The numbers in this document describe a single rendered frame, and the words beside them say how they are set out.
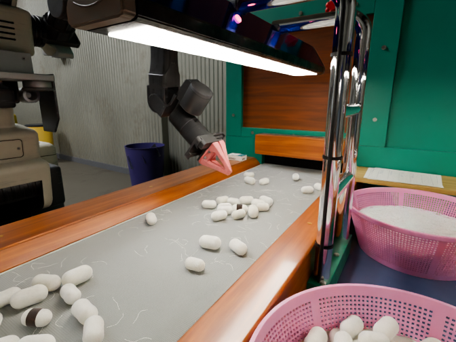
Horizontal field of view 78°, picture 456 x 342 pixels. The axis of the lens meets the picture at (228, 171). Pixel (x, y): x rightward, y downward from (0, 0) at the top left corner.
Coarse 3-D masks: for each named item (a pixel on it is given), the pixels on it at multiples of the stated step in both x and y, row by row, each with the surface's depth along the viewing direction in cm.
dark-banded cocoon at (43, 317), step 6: (24, 312) 30; (42, 312) 30; (48, 312) 30; (24, 318) 29; (36, 318) 29; (42, 318) 29; (48, 318) 30; (24, 324) 29; (36, 324) 29; (42, 324) 29
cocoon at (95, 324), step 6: (90, 318) 29; (96, 318) 29; (84, 324) 28; (90, 324) 28; (96, 324) 28; (102, 324) 29; (84, 330) 27; (90, 330) 27; (96, 330) 27; (102, 330) 28; (84, 336) 27; (90, 336) 27; (96, 336) 27; (102, 336) 27
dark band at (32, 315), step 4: (36, 308) 30; (40, 308) 30; (44, 308) 31; (28, 312) 30; (32, 312) 30; (36, 312) 30; (28, 316) 29; (32, 316) 29; (36, 316) 29; (28, 320) 29; (32, 320) 29; (28, 324) 29; (32, 324) 29
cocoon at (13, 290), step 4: (8, 288) 33; (12, 288) 33; (16, 288) 34; (0, 292) 33; (4, 292) 33; (8, 292) 33; (12, 292) 33; (0, 296) 32; (4, 296) 32; (8, 296) 33; (0, 300) 32; (4, 300) 32; (8, 300) 33; (0, 304) 32; (4, 304) 32; (8, 304) 33
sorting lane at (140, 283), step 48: (240, 192) 74; (288, 192) 74; (96, 240) 48; (144, 240) 48; (192, 240) 48; (240, 240) 48; (0, 288) 36; (96, 288) 36; (144, 288) 36; (192, 288) 36; (0, 336) 29; (144, 336) 29
